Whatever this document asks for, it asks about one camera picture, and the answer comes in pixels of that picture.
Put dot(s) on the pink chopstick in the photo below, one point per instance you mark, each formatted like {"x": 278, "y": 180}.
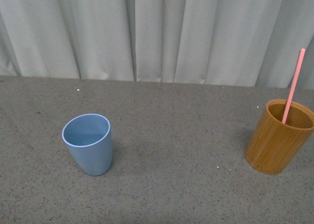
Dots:
{"x": 293, "y": 85}

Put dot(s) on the white curtain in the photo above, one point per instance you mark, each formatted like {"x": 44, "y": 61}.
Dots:
{"x": 223, "y": 42}

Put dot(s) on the blue plastic cup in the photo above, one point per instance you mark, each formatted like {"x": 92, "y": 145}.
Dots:
{"x": 88, "y": 139}

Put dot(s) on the bamboo chopstick holder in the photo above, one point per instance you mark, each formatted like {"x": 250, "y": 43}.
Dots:
{"x": 273, "y": 143}

